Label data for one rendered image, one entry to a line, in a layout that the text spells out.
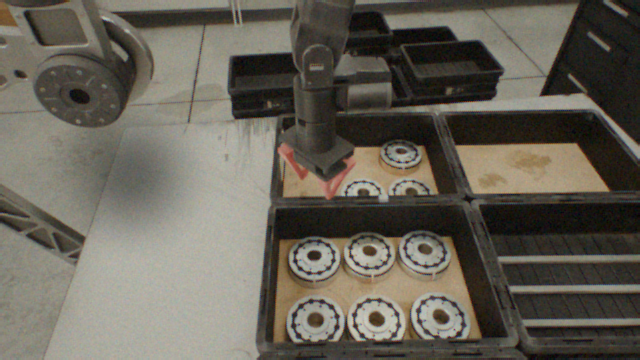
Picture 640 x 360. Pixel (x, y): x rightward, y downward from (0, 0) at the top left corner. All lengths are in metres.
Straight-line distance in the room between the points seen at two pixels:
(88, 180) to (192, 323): 1.64
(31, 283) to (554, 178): 1.97
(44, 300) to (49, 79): 1.37
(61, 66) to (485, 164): 0.93
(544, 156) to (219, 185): 0.87
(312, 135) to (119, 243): 0.72
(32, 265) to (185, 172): 1.11
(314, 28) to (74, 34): 0.48
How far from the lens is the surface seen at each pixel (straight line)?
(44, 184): 2.62
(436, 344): 0.70
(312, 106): 0.55
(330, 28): 0.50
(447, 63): 2.26
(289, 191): 1.00
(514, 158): 1.19
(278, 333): 0.80
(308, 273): 0.83
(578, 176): 1.21
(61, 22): 0.85
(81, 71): 0.83
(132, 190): 1.30
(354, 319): 0.78
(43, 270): 2.21
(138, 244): 1.16
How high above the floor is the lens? 1.55
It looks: 45 degrees down
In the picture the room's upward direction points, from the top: straight up
